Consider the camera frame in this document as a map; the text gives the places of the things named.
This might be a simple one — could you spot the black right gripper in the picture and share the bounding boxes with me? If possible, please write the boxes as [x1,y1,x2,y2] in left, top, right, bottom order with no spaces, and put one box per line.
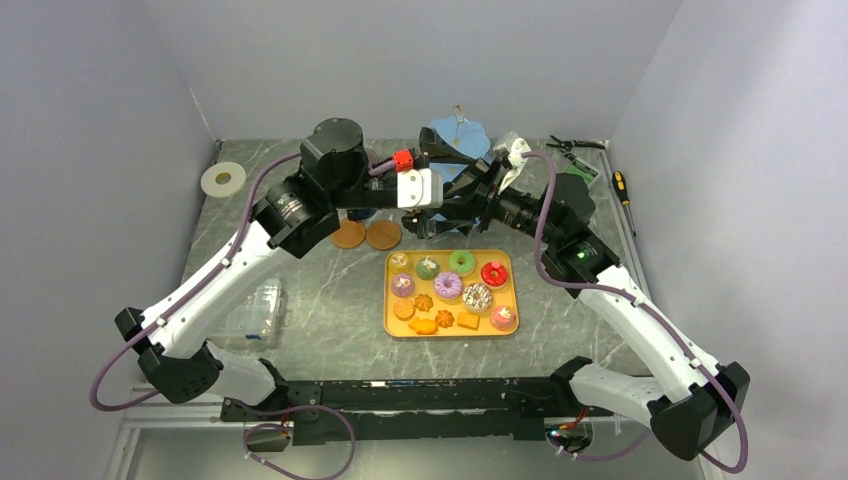
[434,159,561,246]

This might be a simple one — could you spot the green frosted donut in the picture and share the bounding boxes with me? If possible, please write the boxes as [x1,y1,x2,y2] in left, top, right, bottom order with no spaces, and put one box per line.
[449,250,476,278]

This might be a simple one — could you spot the blue three-tier cake stand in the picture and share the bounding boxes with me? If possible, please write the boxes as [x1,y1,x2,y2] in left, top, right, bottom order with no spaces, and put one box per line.
[427,106,491,168]

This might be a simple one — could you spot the purple sprinkled donut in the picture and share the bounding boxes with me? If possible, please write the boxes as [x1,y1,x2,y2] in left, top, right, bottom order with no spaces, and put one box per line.
[433,271,464,301]

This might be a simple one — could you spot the red frosted donut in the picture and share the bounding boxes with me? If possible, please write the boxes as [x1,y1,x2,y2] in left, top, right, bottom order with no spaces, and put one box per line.
[480,261,510,290]

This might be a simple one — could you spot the chocolate white sprinkled donut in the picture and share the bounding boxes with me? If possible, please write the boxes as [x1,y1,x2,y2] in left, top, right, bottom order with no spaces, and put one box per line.
[461,282,494,314]

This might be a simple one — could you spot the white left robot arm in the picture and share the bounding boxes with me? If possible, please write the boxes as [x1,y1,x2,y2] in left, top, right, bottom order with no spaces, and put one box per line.
[116,117,463,420]

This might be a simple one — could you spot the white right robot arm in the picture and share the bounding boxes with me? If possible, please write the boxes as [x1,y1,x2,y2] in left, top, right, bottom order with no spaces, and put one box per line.
[439,161,750,473]

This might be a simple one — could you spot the green cupcake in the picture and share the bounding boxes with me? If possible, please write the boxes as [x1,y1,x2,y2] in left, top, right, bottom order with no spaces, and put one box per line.
[415,255,441,281]

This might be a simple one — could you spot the right wooden coaster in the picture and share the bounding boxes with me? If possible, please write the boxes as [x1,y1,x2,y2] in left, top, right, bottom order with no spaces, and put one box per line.
[365,220,403,251]

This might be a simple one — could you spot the wooden coaster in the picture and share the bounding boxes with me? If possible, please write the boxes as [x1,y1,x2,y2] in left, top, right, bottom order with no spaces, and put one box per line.
[330,218,366,249]
[365,220,403,251]

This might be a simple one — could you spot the yellow cupcake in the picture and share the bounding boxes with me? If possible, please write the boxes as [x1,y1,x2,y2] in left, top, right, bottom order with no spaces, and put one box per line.
[387,251,413,274]

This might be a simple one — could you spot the purple cupcake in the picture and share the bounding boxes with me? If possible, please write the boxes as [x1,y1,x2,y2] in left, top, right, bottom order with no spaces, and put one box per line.
[389,273,416,298]

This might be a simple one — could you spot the dark blue mug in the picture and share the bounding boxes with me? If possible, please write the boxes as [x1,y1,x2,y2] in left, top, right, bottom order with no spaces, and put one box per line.
[346,209,377,222]

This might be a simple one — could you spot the yellow serving tray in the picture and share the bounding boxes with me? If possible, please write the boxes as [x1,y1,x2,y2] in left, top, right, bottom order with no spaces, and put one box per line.
[383,249,520,338]

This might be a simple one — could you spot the left wooden coaster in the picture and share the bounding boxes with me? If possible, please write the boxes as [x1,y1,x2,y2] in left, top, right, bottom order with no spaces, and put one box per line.
[330,218,366,249]

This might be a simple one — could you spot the round orange cookie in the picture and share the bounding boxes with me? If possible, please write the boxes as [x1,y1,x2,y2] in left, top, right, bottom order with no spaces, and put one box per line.
[392,298,416,321]

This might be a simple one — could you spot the dark orange swirl cookie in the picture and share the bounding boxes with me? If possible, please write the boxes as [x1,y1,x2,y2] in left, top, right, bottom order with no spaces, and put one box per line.
[435,310,455,328]

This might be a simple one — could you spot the orange fish-shaped cookie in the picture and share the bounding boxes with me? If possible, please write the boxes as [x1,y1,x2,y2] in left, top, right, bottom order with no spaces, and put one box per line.
[408,318,439,335]

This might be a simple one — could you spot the black pliers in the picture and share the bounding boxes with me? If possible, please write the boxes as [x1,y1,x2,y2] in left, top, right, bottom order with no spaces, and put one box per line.
[545,135,607,154]

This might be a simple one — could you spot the square cracker biscuit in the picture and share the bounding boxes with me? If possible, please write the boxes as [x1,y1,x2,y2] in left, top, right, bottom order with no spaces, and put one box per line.
[456,312,480,331]

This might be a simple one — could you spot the green white electronic box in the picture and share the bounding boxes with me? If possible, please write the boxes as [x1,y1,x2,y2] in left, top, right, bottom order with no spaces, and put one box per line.
[565,157,601,188]

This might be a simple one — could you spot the pink cupcake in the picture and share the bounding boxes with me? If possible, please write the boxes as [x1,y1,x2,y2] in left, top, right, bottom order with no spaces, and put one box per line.
[489,305,518,331]

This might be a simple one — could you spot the yellow black screwdriver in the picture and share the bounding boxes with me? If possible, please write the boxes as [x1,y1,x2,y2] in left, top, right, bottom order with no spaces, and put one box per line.
[612,171,637,238]

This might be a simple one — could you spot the clear plastic screw box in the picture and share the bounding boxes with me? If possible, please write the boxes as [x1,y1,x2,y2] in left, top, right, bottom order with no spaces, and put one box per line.
[210,279,287,351]

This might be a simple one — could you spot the white tape roll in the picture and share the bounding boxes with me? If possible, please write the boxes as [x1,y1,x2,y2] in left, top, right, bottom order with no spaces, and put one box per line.
[200,162,247,198]

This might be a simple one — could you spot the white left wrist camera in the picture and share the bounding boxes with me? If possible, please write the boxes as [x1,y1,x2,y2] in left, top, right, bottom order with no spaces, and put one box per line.
[392,150,444,210]

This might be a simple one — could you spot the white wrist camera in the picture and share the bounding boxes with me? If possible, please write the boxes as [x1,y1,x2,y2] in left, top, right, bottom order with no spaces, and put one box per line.
[493,131,531,194]
[392,150,444,210]

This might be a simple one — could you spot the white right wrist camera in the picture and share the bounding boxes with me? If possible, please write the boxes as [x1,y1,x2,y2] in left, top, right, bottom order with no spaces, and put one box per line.
[493,131,531,194]

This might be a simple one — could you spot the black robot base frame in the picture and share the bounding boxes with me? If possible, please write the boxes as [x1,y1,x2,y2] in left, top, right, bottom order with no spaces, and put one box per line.
[220,377,610,446]

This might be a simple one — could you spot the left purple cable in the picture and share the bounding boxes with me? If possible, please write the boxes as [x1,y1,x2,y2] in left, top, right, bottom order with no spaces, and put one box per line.
[88,150,399,480]

